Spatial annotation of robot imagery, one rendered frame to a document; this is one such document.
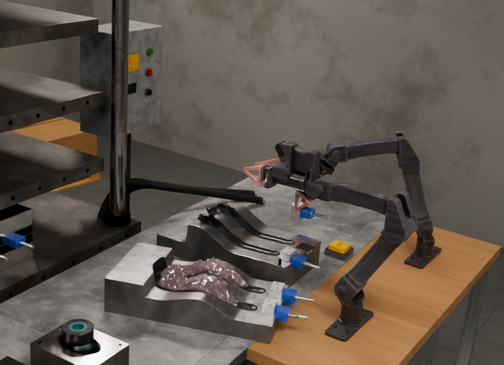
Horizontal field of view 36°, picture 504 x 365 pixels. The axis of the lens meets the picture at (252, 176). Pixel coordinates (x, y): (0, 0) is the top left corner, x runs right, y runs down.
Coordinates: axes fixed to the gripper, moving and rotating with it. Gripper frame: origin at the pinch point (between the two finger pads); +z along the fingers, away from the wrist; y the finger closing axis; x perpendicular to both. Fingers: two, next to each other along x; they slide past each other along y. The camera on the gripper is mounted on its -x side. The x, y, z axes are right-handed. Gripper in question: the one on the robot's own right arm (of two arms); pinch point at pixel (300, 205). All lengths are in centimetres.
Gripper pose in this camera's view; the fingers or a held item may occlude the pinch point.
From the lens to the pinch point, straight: 274.6
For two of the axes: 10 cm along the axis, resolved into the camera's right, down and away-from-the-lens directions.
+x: 7.4, 6.3, -2.4
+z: -4.5, 7.3, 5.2
